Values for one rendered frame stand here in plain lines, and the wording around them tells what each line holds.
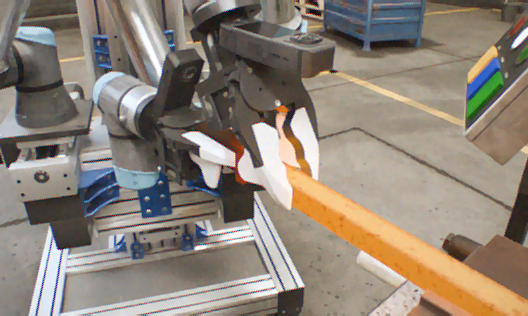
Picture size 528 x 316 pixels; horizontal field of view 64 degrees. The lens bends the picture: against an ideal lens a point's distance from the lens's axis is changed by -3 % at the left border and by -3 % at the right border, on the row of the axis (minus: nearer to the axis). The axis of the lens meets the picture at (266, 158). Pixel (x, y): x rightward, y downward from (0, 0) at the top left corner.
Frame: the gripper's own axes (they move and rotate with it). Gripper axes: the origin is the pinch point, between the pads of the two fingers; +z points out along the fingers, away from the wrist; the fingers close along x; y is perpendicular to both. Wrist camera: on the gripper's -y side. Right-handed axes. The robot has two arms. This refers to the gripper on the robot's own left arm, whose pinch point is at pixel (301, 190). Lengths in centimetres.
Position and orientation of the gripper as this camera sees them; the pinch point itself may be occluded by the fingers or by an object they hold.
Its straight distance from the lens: 44.5
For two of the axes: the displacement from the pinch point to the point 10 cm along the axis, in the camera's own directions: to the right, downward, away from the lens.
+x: -7.4, 3.1, -5.9
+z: 3.3, 9.4, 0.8
